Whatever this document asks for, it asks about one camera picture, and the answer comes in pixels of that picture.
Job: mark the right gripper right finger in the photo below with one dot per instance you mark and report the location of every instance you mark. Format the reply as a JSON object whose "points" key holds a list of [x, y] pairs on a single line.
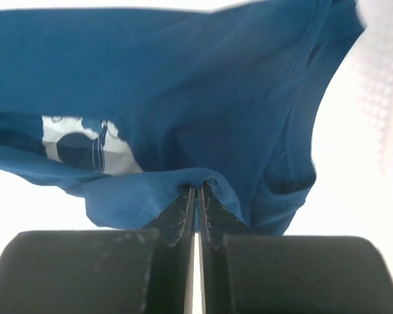
{"points": [[243, 272]]}

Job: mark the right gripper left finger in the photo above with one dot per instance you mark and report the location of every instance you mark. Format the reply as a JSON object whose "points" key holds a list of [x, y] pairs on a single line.
{"points": [[149, 270]]}

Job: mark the white plastic laundry basket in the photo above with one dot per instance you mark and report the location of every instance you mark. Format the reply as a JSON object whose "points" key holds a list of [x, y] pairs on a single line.
{"points": [[373, 59]]}

